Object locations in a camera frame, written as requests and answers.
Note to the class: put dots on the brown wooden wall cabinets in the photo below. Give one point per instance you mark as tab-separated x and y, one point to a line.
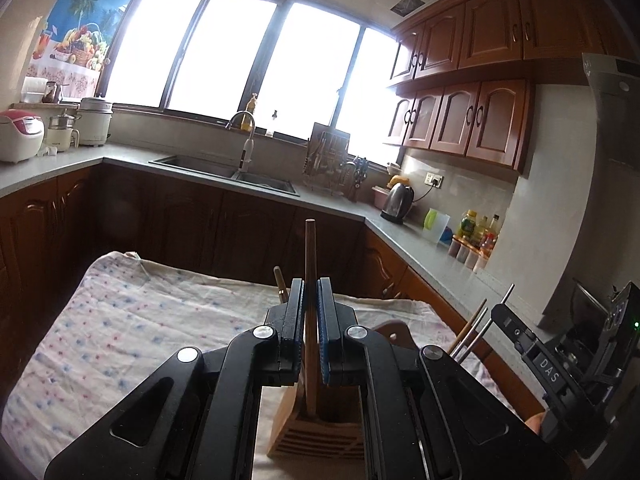
495	75

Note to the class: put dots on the yellow dish soap bottle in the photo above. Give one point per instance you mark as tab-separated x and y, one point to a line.
249	112

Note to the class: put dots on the kitchen tool holder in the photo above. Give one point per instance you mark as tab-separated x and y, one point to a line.
356	180

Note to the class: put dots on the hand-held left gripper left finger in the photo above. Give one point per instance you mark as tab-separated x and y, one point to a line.
299	325

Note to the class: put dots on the steel electric kettle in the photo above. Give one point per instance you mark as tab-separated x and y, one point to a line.
398	204

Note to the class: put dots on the dish drying rack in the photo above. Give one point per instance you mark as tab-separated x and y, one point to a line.
325	160

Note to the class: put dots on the chrome kitchen faucet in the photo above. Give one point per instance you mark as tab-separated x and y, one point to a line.
246	142

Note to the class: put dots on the blue fruit print blind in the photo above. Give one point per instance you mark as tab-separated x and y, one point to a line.
80	15

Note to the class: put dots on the ceiling vent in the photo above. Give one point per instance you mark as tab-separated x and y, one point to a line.
407	5

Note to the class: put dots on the person's right hand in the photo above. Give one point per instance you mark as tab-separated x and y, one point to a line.
535	422

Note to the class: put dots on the brown wooden chopstick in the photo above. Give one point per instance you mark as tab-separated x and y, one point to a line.
470	327
280	285
311	280

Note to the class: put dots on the white floral tablecloth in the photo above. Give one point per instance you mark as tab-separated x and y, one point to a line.
125	320

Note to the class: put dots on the pink plastic container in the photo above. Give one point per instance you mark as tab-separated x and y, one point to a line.
380	196

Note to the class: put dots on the metal chopstick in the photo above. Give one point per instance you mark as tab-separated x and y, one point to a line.
472	335
505	296

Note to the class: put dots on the kitchen window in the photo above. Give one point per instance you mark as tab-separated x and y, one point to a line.
250	65

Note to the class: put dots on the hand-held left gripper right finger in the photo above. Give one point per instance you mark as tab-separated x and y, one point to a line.
325	330

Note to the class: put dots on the brown wooden base cabinets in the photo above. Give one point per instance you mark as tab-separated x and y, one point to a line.
175	230

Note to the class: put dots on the yellow oil bottle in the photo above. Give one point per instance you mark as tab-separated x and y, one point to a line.
468	225

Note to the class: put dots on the clear pump bottle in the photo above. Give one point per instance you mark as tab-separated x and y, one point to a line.
271	125

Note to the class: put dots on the grey kitchen countertop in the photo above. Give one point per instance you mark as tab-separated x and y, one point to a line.
300	200

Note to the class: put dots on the row of spice jars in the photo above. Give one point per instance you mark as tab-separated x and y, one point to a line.
467	257

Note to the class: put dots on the white electric cooker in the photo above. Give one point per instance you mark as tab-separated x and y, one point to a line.
95	121

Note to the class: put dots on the wall outlet with plug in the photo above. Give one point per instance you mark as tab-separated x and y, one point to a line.
434	180

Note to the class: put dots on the clear measuring jug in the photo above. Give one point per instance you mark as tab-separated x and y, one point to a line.
436	227

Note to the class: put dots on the wooden slatted utensil holder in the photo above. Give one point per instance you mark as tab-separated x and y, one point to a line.
320	430

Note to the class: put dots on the grey range hood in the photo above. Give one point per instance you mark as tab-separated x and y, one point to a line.
617	110

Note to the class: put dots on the pink white rice cooker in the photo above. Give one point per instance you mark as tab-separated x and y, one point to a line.
20	135

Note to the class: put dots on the white storage box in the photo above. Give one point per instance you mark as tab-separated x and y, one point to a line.
33	91

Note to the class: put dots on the steel kitchen sink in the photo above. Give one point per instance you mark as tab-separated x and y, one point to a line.
225	172

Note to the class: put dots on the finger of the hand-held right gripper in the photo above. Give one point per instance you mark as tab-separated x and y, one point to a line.
527	352

